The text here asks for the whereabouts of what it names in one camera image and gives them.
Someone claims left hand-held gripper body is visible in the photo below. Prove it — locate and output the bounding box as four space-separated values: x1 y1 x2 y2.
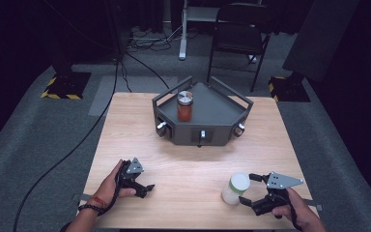
118 157 145 191

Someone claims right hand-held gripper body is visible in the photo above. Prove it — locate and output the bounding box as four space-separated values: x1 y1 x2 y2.
262 171 305 211

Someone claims white jar green band lid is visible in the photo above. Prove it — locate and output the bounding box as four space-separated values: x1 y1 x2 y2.
220 172 251 206

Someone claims dark grey corner shelf rack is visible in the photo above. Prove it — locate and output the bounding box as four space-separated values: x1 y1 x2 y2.
152 75 255 149

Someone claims red sauce jar silver lid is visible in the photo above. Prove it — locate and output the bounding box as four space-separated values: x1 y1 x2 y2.
176 90 194 123

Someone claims person's left hand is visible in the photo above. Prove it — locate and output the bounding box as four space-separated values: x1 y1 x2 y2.
93 159 137 208

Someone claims person's right hand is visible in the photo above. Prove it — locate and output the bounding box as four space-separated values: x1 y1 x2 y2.
271 188 324 228

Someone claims black stand base striped tape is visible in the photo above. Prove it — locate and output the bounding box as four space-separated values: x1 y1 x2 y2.
40 72 92 101
268 75 311 103

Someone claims black folding chair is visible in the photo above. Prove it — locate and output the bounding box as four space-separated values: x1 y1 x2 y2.
206 2 272 94

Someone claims dark grey leaning panel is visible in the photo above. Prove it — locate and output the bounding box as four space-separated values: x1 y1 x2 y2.
281 0 360 83

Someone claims white desk leg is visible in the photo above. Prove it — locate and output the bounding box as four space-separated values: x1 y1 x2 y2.
178 0 191 62

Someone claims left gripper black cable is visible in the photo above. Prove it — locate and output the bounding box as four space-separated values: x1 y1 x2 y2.
98 163 126 217

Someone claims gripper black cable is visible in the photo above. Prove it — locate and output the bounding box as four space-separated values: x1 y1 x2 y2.
286 192 304 232
98 163 126 217

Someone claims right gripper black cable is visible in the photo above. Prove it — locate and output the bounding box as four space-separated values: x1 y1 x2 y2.
286 192 304 232

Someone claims red string bracelet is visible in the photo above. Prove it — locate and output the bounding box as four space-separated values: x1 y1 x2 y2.
90 194 108 208

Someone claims black bead bracelet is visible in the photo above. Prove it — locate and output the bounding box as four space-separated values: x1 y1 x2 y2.
77 203 106 216

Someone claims long black floor cable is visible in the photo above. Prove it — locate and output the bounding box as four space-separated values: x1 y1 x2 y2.
13 56 121 232

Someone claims short black floor cable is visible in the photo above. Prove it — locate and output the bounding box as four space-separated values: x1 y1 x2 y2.
125 51 171 90

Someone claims tangle of floor cables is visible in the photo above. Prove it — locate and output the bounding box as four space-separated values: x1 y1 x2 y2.
126 27 183 53

